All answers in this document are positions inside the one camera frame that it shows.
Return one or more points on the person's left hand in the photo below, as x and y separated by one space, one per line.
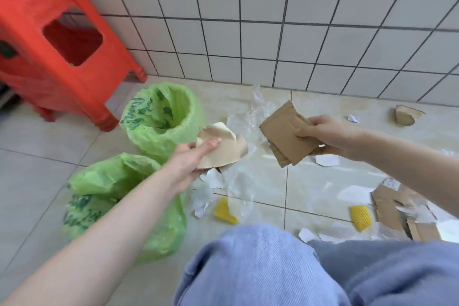
183 166

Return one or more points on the person's right hand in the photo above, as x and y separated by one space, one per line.
333 135

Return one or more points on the white paper scraps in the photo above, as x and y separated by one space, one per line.
328 160

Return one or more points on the yellow foam net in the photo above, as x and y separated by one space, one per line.
224 210
361 218

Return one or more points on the clear plastic film scraps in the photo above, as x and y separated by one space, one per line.
244 187

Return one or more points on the person's left forearm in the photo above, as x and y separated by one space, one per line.
89 244

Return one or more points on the person's right forearm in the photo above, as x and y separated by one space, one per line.
405 169

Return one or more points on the person's left leg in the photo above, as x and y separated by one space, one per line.
258 270

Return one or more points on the person's leg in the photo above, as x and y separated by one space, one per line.
258 270
401 273

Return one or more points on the person's right leg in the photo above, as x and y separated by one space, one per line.
401 273

